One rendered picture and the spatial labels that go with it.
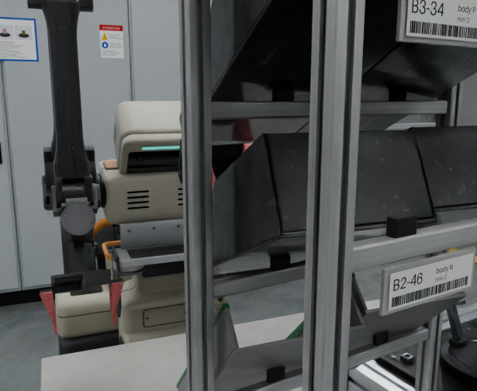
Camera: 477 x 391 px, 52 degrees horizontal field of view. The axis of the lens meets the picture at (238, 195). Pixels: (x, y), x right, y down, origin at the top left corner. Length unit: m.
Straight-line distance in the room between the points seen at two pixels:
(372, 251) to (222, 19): 0.23
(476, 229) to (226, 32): 0.24
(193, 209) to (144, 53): 3.14
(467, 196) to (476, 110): 11.19
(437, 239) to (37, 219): 3.32
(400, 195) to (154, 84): 3.21
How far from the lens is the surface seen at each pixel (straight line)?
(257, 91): 0.45
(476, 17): 0.34
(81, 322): 1.57
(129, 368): 1.07
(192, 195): 0.41
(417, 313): 0.59
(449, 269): 0.35
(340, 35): 0.26
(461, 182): 0.45
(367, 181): 0.37
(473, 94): 11.54
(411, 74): 0.53
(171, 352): 1.11
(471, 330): 1.04
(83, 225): 0.87
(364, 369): 0.87
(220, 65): 0.42
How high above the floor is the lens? 1.40
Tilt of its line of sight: 11 degrees down
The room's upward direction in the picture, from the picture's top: straight up
